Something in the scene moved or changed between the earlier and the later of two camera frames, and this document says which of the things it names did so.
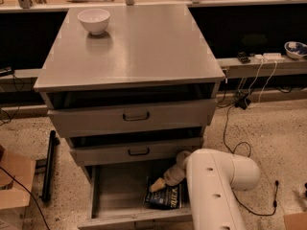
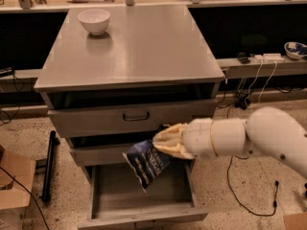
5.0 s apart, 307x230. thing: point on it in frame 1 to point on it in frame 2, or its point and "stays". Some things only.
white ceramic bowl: [95, 20] stays
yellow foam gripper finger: [158, 184] to [170, 140]
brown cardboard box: [14, 199] stays
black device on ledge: [8, 71] stays
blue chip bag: [170, 197] to [147, 162]
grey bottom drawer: [117, 193] stays
